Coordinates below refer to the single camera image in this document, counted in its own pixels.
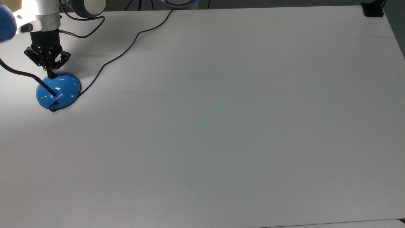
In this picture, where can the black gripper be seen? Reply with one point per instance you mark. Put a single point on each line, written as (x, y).
(46, 42)

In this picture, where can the blue desk lamp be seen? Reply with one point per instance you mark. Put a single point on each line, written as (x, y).
(68, 88)

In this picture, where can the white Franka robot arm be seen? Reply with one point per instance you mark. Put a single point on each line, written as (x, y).
(47, 15)

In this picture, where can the beige wooden furniture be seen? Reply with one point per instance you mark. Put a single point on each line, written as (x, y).
(11, 3)

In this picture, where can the black table clamp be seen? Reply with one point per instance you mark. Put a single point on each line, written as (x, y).
(373, 10)

